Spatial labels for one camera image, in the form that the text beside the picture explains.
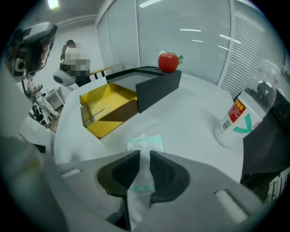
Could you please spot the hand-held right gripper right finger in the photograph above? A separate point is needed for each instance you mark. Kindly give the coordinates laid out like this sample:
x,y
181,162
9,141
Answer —
x,y
172,176

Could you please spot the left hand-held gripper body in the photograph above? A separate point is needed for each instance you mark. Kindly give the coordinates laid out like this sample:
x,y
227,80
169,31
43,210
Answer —
x,y
27,45

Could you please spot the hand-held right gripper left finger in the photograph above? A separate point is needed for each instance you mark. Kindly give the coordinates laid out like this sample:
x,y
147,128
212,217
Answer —
x,y
113,174

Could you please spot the small item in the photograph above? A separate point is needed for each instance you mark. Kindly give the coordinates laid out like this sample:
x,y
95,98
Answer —
x,y
147,142

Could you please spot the yellow drawer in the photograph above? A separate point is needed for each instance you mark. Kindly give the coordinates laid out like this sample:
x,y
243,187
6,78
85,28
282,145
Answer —
x,y
106,106

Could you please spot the black drawer cabinet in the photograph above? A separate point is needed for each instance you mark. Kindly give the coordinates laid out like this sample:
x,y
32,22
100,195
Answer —
x,y
158,90

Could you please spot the person's left hand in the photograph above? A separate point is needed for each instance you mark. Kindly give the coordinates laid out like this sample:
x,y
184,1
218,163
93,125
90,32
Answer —
x,y
46,54

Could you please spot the white round device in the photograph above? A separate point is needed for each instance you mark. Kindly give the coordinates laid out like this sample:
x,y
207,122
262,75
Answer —
x,y
62,78

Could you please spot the ceiling light panel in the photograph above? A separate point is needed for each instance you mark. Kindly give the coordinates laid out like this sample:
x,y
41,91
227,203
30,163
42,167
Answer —
x,y
53,3

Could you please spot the white cabinet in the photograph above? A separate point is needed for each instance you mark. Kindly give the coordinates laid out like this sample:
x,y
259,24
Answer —
x,y
55,97

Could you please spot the black chair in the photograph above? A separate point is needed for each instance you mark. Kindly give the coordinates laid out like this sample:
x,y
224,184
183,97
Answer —
x,y
37,114

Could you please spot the wooden desk with black legs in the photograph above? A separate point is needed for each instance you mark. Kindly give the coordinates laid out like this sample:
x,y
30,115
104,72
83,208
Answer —
x,y
100,69

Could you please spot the clear plastic bottle white label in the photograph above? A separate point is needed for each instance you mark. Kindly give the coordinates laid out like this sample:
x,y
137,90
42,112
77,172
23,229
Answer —
x,y
247,108

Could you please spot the large black box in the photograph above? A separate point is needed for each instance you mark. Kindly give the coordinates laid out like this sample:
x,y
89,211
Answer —
x,y
267,140

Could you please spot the red apple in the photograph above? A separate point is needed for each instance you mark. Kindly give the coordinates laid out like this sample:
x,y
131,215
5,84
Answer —
x,y
168,62

